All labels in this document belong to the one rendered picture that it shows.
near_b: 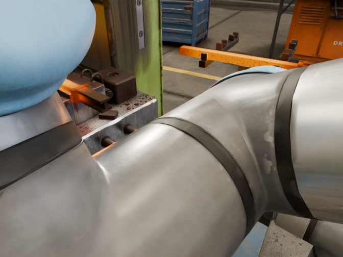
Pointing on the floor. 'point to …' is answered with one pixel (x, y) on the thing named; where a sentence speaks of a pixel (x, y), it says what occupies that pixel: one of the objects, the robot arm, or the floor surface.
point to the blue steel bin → (185, 20)
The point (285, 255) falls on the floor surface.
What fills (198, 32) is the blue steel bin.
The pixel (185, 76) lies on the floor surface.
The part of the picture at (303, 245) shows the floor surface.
